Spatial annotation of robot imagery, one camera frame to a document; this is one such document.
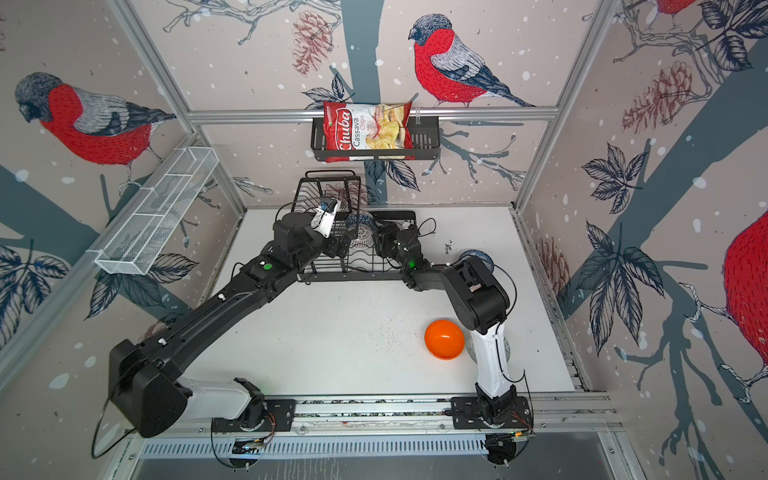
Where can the aluminium mounting rail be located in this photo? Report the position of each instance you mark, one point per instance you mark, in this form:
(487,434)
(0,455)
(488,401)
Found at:
(426,414)

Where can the blue floral ceramic bowl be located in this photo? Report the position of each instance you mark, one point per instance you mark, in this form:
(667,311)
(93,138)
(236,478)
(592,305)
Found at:
(484,257)

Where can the orange plastic bowl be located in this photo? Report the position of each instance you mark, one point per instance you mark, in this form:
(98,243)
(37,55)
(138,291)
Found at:
(444,339)

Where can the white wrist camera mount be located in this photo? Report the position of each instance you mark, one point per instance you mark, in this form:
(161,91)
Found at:
(324,217)

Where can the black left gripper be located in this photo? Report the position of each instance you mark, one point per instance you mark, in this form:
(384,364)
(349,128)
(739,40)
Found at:
(333,248)

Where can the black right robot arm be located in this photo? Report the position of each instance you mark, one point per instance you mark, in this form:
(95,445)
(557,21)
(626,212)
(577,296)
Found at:
(482,306)

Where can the red cassava chips bag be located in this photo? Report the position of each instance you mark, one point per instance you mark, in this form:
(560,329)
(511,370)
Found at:
(353,128)

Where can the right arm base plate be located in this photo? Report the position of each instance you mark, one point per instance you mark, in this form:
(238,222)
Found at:
(466,415)

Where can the dark blue patterned bowl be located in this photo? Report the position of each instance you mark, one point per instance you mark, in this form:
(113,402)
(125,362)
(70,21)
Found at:
(361,223)

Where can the black wire dish rack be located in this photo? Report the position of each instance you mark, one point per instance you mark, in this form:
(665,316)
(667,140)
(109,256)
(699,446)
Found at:
(355,250)

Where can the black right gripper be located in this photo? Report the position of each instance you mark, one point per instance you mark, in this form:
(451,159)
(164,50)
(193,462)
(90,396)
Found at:
(395,234)

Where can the white wire wall basket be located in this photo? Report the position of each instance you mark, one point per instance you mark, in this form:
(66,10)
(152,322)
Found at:
(142,237)

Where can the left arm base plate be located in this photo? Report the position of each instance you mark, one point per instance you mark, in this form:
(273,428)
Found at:
(269,415)

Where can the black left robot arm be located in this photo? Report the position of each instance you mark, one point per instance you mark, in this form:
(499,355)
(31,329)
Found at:
(145,380)

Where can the black wall shelf basket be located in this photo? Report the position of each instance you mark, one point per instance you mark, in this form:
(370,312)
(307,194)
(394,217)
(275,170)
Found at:
(425,137)

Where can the white maroon patterned bowl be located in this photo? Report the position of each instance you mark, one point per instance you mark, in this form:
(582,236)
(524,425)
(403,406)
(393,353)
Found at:
(363,240)

